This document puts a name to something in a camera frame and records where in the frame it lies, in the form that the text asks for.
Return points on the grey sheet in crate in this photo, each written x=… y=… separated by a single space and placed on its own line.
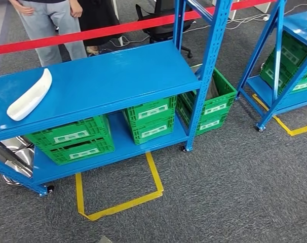
x=214 y=89

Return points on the blue metal shelf rack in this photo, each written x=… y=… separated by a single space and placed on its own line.
x=105 y=73
x=257 y=85

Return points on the person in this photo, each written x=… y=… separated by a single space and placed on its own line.
x=97 y=20
x=42 y=26

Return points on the black office chair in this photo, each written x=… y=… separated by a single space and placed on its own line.
x=165 y=32

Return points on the white curved plastic part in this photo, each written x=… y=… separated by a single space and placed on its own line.
x=29 y=97

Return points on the yellow floor tape outline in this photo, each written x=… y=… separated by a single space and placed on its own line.
x=153 y=171

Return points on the red barrier belt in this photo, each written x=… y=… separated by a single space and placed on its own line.
x=92 y=33

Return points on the chrome barrier stanchion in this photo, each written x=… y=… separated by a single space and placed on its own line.
x=19 y=157

